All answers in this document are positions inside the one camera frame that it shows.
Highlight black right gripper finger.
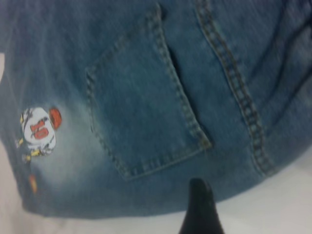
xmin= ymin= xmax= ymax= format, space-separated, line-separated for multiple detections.
xmin=179 ymin=178 xmax=222 ymax=234

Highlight blue denim shorts with print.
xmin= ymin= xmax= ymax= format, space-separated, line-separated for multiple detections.
xmin=0 ymin=0 xmax=312 ymax=218

